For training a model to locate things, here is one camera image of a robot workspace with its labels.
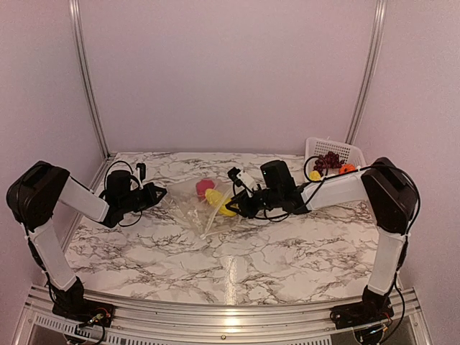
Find aluminium corner post left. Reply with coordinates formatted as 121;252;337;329
68;0;111;160

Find aluminium corner post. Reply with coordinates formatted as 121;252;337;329
345;0;388;145
68;0;111;160

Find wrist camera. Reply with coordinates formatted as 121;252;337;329
227;167;258;198
136;162;147;185

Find clear zip top bag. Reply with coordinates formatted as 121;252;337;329
166;178;242;239

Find fake orange pumpkin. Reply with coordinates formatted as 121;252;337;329
339;164;357;175

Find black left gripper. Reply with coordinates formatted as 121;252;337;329
119;182;166;213

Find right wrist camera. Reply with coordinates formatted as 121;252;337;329
227;167;258;198

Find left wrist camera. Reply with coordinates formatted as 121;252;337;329
136;162;147;185

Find aluminium corner post right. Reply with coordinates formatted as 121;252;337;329
345;0;388;145

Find fake yellow lemon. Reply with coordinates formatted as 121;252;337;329
308;170;321;181

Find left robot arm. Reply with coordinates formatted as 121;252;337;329
6;161;167;326

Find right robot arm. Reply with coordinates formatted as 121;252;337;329
225;157;421;329

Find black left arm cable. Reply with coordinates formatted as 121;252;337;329
96;160;144;227

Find fake red grapes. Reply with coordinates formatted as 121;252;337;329
313;151;345;173

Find fake red apple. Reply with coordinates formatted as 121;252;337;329
195;178;215;199

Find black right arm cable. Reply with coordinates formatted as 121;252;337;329
258;154;423;324

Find fake yellow banana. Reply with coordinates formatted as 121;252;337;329
205;188;236;217

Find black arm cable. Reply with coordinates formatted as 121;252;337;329
96;160;144;227
258;154;423;324

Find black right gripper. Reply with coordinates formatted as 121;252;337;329
226;188;282;219

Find white perforated plastic basket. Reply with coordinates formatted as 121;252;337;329
305;137;366;208

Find aluminium front rail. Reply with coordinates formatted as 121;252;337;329
12;285;432;344

